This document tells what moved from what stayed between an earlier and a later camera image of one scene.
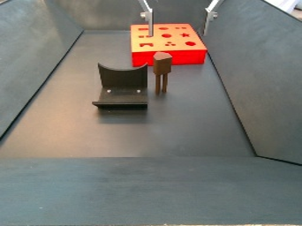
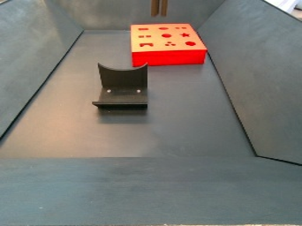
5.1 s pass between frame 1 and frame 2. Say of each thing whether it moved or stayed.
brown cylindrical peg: moved
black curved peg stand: stayed
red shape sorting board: stayed
